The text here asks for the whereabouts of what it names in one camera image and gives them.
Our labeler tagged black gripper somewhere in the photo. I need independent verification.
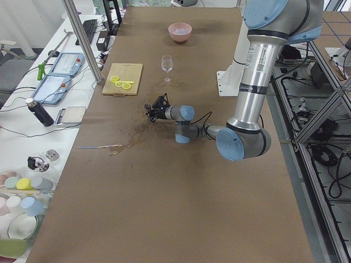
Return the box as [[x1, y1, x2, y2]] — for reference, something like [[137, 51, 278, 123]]
[[145, 93, 171, 122]]

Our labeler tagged steel double jigger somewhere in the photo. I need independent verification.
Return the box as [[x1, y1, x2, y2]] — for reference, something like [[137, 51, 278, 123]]
[[143, 102, 155, 122]]

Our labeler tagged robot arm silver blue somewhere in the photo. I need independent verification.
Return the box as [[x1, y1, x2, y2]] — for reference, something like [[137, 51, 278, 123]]
[[144, 1, 324, 161]]

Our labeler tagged clear wine glass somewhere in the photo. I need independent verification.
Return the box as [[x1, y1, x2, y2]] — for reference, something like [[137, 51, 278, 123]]
[[161, 55, 173, 84]]

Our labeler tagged pile of clear ice cubes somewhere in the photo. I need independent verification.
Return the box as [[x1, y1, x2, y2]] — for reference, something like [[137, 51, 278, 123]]
[[172, 27, 189, 35]]

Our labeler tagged middle lemon slice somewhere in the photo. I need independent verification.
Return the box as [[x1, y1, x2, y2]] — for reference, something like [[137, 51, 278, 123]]
[[115, 81, 123, 87]]

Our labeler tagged wooden cutting board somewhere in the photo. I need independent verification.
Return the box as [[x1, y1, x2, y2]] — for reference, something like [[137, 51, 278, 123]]
[[102, 63, 143, 96]]

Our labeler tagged far lemon slice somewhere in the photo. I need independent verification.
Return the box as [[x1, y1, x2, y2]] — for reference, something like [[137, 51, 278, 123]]
[[110, 76, 120, 83]]

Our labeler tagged white kitchen scale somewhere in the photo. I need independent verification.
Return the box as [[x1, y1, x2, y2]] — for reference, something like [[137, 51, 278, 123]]
[[55, 106, 86, 127]]

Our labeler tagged pink bowl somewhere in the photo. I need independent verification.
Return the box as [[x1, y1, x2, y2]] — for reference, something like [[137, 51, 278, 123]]
[[168, 22, 192, 43]]

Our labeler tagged black power adapter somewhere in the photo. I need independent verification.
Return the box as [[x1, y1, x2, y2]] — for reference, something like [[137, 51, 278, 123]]
[[96, 31, 110, 51]]

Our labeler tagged upper teach pendant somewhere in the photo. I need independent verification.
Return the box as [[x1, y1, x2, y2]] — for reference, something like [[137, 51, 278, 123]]
[[49, 53, 85, 77]]

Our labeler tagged teach pendant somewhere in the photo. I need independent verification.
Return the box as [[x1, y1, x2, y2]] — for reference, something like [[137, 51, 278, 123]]
[[31, 75, 71, 105], [49, 53, 85, 77]]

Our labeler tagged lower teach pendant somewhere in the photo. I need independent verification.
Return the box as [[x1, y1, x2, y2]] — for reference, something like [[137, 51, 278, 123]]
[[31, 75, 71, 105]]

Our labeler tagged black keyboard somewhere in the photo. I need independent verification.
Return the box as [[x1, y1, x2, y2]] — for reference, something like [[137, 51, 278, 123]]
[[82, 19, 98, 44]]

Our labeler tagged black water bottle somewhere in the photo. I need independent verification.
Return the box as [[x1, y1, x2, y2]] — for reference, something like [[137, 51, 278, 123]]
[[25, 98, 54, 127]]

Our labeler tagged grey cup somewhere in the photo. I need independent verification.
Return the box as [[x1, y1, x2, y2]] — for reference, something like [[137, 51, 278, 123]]
[[31, 176, 54, 193]]

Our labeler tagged yellow cup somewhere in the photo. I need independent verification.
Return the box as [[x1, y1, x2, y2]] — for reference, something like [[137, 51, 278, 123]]
[[16, 178, 35, 191]]

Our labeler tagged light blue cup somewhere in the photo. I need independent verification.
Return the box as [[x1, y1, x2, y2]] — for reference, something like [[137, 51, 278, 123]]
[[20, 196, 44, 216]]

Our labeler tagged white plate green rim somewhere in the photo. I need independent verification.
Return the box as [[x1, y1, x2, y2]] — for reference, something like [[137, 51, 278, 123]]
[[7, 213, 38, 240]]

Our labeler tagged green bowl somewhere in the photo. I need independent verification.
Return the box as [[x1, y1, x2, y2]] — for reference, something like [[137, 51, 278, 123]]
[[1, 238, 28, 259]]

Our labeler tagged lemon slice near handle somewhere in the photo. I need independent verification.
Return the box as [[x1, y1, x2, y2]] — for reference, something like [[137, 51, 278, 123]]
[[122, 83, 132, 90]]

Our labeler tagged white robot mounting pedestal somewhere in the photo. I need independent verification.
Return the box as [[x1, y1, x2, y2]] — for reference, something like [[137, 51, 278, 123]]
[[216, 0, 256, 98]]

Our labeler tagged green handled grabber tool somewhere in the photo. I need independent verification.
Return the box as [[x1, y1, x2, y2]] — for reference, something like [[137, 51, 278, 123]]
[[37, 29, 74, 81]]

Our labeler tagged aluminium frame post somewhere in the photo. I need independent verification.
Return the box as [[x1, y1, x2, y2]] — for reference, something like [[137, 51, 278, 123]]
[[63, 0, 103, 84]]

